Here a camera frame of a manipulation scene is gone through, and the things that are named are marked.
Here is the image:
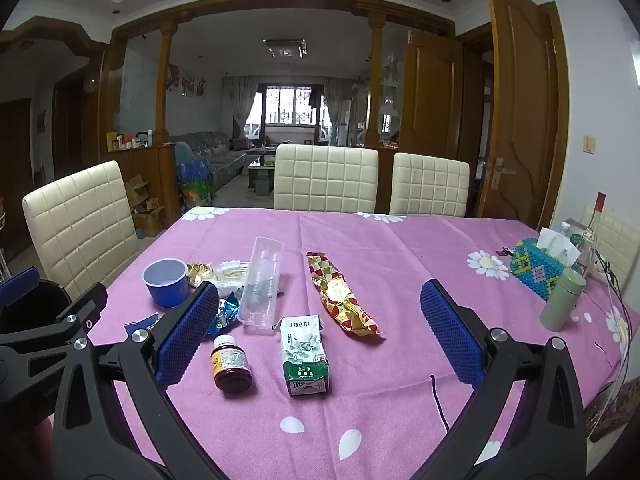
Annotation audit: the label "beaded tissue box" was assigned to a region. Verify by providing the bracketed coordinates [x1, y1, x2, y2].
[510, 236, 583, 302]

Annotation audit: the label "small gold snack wrapper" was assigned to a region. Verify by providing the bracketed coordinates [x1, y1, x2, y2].
[186, 262, 221, 286]

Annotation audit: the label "cream quilted chair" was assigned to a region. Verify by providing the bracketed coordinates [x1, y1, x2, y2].
[274, 144, 379, 213]
[22, 161, 143, 301]
[390, 152, 471, 218]
[565, 207, 633, 286]

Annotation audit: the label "group of small bottles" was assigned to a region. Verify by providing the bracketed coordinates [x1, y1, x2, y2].
[106, 130, 153, 150]

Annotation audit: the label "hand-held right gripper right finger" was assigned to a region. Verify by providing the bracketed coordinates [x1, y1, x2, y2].
[415, 279, 587, 480]

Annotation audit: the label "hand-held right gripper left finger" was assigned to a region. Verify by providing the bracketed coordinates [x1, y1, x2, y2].
[52, 281, 226, 480]

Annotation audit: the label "white facial tissue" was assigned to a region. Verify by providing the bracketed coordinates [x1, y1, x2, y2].
[537, 227, 581, 266]

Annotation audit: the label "blue foil wrapper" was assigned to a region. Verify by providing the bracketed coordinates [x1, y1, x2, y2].
[206, 294, 243, 338]

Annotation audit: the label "crumpled white tissue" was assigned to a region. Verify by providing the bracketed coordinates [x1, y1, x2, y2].
[215, 280, 246, 302]

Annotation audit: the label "colourful printed bag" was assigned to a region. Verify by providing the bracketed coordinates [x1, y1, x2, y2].
[179, 157, 213, 208]

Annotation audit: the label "blue paper scrap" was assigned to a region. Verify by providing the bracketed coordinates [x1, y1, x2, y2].
[124, 312, 161, 341]

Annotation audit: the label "blue plastic cup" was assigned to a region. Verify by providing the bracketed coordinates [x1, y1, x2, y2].
[142, 258, 190, 309]

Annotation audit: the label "clear glass bottle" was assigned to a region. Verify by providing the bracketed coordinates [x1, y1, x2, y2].
[572, 192, 608, 273]

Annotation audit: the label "wooden cabinet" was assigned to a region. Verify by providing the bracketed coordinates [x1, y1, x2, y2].
[112, 144, 178, 231]

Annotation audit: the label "pale curtain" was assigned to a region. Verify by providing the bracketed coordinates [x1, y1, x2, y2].
[320, 77, 351, 146]
[222, 76, 258, 138]

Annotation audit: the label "white standing air conditioner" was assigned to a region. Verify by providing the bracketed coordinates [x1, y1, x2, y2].
[336, 99, 353, 147]

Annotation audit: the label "barred window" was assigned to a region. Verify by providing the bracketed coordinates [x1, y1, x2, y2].
[257, 86, 321, 126]

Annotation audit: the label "green thermos flask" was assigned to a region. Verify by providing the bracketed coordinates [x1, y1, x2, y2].
[539, 267, 587, 332]

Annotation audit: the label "pink wall pictures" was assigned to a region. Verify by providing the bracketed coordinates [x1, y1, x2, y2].
[167, 64, 207, 97]

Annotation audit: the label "cardboard box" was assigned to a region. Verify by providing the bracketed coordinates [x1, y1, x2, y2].
[125, 175, 151, 206]
[131, 205, 166, 238]

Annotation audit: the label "pink floral tablecloth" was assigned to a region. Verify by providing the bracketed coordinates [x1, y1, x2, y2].
[90, 206, 640, 480]

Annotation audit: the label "ceiling light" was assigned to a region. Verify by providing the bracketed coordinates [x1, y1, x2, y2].
[262, 37, 307, 59]

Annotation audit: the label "white round cap red label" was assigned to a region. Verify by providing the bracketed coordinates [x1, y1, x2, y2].
[212, 335, 252, 395]

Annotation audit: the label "grey sofa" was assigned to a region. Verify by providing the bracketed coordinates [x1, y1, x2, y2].
[170, 131, 251, 193]

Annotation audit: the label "green white carton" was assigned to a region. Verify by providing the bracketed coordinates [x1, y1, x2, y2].
[279, 316, 331, 397]

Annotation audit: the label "dark coffee table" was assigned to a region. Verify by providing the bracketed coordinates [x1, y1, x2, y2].
[247, 152, 277, 195]

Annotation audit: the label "gold red checkered wrapper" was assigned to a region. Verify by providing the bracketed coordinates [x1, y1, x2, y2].
[306, 251, 381, 336]

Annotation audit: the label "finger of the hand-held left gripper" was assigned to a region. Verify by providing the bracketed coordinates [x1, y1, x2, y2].
[0, 267, 41, 307]
[0, 282, 108, 361]

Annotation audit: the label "large wooden door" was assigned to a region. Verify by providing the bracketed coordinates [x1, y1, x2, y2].
[475, 0, 571, 231]

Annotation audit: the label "clear plastic lid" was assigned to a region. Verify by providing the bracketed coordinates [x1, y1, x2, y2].
[212, 259, 251, 291]

